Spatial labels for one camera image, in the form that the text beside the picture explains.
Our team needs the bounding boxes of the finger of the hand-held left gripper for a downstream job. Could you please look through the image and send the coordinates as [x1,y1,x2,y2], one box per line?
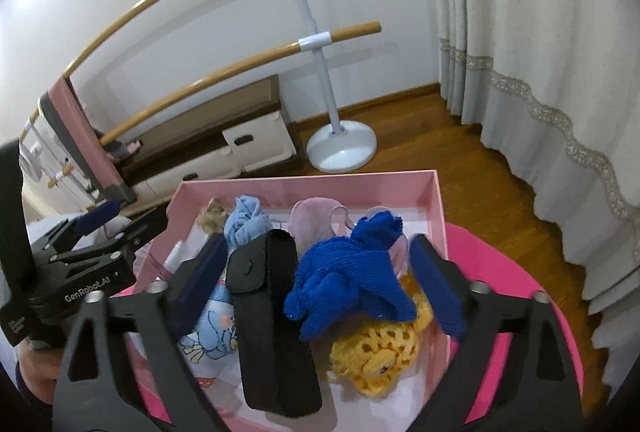
[55,207,172,265]
[47,199,124,254]

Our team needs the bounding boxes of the pastel organza scrunchie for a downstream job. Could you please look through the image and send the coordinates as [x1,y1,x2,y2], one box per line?
[290,198,417,279]

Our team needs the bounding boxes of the small white drawer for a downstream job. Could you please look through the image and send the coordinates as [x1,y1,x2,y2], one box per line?
[222,112,297,174]

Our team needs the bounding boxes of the wide white drawer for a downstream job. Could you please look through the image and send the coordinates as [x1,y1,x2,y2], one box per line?
[135,147,244,204]

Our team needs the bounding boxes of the white standing fan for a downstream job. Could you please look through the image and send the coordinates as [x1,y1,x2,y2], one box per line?
[20,144,47,184]

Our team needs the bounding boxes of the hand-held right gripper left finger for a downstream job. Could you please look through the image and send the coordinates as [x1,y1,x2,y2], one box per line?
[52,234,231,432]

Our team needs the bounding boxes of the dark wooden bench cabinet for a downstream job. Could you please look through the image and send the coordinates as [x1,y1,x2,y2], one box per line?
[97,74,307,219]

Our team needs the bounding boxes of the yellow crochet item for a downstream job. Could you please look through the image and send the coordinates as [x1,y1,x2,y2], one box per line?
[327,272,437,399]

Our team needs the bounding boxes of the light blue cloth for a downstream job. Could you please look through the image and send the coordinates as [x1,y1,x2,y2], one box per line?
[223,195,274,263]

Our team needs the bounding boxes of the pink shallow box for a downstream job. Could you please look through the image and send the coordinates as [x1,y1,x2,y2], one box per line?
[112,169,463,424]

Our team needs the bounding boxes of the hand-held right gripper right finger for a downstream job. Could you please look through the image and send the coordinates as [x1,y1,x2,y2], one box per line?
[407,233,587,432]

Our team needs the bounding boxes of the blue cartoon print cloth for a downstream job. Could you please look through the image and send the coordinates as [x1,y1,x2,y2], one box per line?
[177,277,247,389]

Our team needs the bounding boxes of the person's left hand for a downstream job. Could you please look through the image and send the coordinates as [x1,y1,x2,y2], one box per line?
[17,346,67,409]

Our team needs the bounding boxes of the short wooden barre bar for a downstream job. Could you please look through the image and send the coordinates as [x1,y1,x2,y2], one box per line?
[47,23,382,189]

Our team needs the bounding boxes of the brown scrunchie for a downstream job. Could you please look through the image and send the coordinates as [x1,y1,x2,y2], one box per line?
[197,198,234,236]

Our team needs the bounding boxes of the cream lace-trimmed curtain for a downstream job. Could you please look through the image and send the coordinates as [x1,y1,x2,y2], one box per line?
[410,0,640,394]

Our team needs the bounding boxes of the blue knitted cloth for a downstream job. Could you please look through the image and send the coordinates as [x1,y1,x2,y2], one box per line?
[284,209,419,341]

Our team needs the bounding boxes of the pink towel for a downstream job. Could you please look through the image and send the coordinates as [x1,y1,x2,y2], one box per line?
[50,74,137,204]

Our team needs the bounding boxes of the pink round tablecloth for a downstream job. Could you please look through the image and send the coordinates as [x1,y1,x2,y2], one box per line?
[127,222,587,432]

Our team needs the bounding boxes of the black pouch case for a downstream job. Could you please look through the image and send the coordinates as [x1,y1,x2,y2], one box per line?
[225,228,324,413]

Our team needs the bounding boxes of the white barre stand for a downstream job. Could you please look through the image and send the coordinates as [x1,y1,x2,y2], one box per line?
[22,122,101,204]
[267,0,377,174]

